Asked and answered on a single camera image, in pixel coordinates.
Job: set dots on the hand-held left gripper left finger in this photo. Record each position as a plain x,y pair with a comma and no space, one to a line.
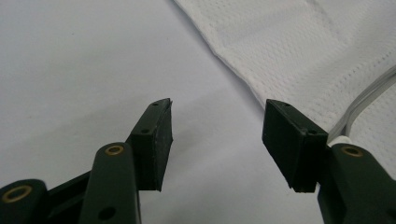
152,149

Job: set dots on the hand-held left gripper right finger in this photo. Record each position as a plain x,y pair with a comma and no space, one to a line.
289,146

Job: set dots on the white mesh cloth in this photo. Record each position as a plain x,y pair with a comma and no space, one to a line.
295,46

